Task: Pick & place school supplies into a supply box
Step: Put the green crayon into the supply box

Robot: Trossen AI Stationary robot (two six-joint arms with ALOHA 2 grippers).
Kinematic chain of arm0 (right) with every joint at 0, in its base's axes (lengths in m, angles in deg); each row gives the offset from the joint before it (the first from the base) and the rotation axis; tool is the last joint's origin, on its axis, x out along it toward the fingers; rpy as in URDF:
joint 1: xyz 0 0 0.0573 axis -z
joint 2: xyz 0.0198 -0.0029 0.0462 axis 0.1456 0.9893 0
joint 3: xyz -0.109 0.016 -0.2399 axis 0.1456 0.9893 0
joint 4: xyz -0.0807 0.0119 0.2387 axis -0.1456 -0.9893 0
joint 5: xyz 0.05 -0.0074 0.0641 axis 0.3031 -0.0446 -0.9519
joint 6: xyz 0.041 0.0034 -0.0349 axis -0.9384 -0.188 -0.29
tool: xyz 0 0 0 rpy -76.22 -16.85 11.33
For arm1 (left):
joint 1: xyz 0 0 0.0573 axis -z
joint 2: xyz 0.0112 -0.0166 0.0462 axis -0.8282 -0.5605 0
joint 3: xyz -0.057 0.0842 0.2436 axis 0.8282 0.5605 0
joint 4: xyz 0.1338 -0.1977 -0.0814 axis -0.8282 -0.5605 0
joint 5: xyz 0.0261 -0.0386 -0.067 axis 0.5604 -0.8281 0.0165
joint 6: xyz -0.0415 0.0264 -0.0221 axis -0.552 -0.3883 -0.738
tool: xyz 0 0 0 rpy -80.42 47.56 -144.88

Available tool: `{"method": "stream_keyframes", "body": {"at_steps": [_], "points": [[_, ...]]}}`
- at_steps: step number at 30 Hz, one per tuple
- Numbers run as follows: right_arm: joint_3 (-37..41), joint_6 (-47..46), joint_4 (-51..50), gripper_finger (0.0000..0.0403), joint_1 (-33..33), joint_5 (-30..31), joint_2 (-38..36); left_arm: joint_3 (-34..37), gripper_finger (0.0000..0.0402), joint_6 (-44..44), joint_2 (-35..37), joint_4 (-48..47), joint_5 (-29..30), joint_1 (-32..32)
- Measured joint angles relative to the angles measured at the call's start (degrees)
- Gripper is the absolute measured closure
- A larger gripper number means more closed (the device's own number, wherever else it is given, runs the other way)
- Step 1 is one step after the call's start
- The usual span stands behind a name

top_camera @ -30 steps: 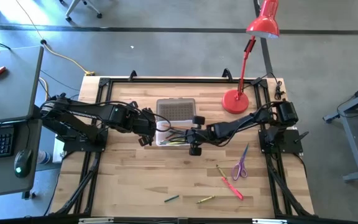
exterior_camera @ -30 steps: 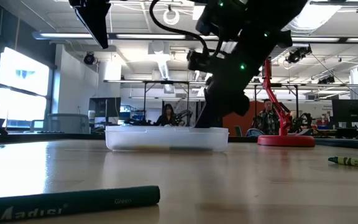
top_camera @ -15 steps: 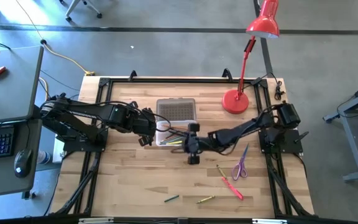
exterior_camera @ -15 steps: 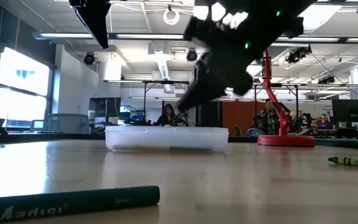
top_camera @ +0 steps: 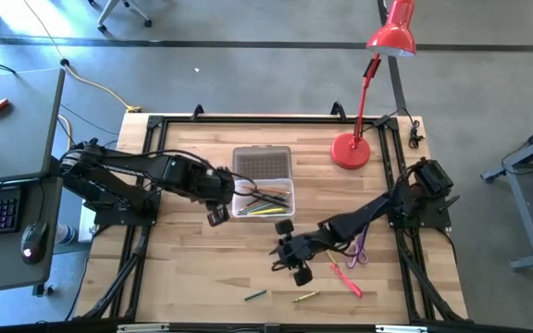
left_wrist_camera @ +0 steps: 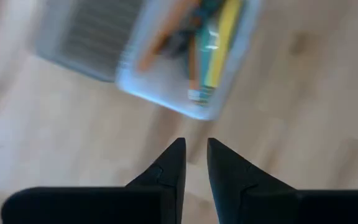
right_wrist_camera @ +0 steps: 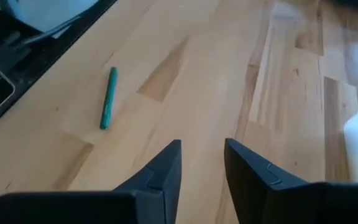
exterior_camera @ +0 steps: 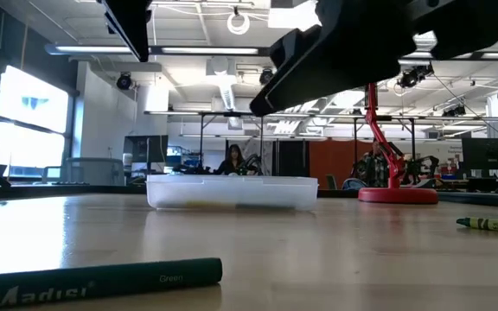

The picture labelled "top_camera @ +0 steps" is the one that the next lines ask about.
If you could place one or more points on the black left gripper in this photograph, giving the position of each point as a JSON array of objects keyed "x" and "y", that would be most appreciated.
[{"x": 218, "y": 193}]

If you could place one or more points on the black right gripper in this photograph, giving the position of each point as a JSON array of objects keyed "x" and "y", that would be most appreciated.
[{"x": 296, "y": 252}]

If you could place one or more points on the teal green pencil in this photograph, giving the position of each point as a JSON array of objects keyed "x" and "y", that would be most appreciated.
[{"x": 250, "y": 207}]

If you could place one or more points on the orange pencil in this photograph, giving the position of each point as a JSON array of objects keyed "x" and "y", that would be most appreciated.
[{"x": 266, "y": 189}]

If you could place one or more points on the yellow-green crayon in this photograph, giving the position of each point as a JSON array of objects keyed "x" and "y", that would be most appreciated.
[{"x": 306, "y": 296}]

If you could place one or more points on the yellow highlighter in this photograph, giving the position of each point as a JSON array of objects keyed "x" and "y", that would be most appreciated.
[{"x": 266, "y": 211}]

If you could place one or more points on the long black pen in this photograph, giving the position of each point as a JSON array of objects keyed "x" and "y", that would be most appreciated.
[{"x": 271, "y": 199}]

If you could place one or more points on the black clear mechanical pencil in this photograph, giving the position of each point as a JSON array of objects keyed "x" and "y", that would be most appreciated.
[{"x": 273, "y": 196}]

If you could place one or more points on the dark green Madisi crayon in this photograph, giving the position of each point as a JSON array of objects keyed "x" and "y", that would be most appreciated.
[{"x": 255, "y": 295}]

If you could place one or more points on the pink pen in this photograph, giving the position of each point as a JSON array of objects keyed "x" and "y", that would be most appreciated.
[{"x": 347, "y": 280}]

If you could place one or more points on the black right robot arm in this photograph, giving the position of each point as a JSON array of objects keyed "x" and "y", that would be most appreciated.
[{"x": 363, "y": 217}]

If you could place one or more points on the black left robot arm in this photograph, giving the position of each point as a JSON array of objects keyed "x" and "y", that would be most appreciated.
[{"x": 123, "y": 168}]

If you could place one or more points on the clear plastic supply box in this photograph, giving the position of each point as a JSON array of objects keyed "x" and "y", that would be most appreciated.
[{"x": 262, "y": 162}]

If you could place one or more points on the yellow pencil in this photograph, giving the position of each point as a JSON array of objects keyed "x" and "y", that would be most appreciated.
[{"x": 332, "y": 258}]

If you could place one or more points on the red desk lamp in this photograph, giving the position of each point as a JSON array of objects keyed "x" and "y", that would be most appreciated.
[{"x": 350, "y": 152}]

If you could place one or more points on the clear water bottle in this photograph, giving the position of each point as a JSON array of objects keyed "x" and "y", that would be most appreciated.
[{"x": 65, "y": 233}]

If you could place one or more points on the office chair base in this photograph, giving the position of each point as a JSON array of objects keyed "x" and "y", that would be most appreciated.
[{"x": 147, "y": 21}]

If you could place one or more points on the black computer mouse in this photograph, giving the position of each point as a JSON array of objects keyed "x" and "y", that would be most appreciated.
[{"x": 34, "y": 242}]

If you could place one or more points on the black aluminium table frame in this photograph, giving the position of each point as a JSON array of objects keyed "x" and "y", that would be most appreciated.
[{"x": 266, "y": 119}]

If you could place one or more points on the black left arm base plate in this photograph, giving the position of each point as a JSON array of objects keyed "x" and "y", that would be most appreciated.
[{"x": 123, "y": 215}]

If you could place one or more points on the white metal bracket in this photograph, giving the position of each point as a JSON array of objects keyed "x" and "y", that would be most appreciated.
[
  {"x": 141, "y": 328},
  {"x": 400, "y": 329}
]

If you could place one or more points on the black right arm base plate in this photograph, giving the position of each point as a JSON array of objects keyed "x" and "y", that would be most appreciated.
[{"x": 426, "y": 217}]

